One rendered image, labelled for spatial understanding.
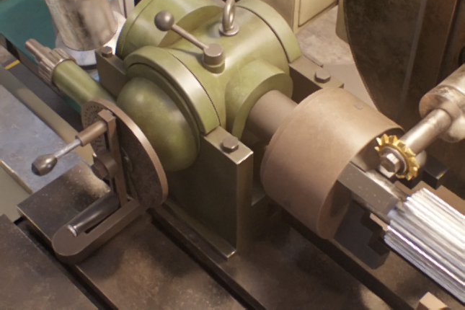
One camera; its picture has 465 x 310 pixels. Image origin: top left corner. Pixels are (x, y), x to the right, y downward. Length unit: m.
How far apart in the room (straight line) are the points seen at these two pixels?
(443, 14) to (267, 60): 0.26
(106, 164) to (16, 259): 0.25
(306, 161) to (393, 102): 0.33
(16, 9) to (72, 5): 0.67
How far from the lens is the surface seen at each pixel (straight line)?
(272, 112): 1.25
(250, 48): 1.29
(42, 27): 2.20
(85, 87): 1.36
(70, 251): 1.38
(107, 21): 1.68
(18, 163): 1.89
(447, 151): 1.41
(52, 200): 1.47
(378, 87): 1.45
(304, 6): 1.53
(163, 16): 1.25
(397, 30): 1.35
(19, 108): 2.00
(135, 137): 1.20
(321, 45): 3.18
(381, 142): 1.14
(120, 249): 1.40
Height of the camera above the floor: 2.16
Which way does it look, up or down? 49 degrees down
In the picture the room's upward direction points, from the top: straight up
